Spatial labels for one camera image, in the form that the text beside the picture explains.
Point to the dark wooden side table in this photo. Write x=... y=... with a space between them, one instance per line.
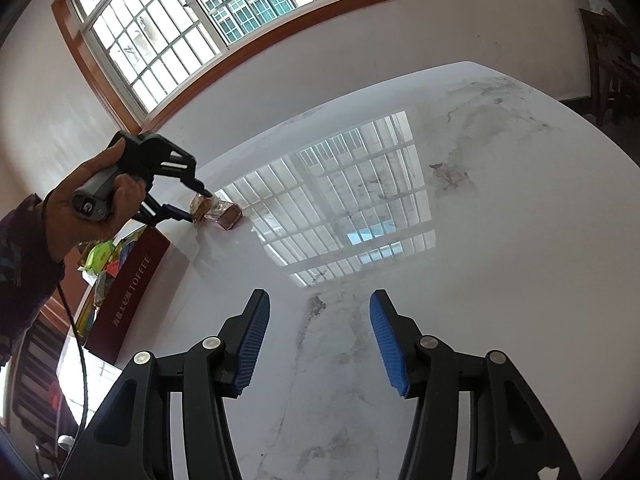
x=607 y=60

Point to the person's left forearm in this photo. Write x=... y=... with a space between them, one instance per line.
x=25 y=270

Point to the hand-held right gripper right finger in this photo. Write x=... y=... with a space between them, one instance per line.
x=390 y=345

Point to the green tissue pack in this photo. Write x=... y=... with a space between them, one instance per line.
x=98 y=256

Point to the person's left hand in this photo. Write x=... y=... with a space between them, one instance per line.
x=60 y=210

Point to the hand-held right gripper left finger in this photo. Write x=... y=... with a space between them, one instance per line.
x=250 y=345

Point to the dark slatted bench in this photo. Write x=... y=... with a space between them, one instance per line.
x=35 y=360

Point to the brown snack packet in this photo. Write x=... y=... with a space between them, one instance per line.
x=227 y=216

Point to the wooden framed barred window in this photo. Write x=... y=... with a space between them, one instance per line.
x=150 y=25

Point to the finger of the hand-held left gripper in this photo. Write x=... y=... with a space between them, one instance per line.
x=165 y=214
x=182 y=165

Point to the gold tin box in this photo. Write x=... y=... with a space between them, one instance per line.
x=130 y=300

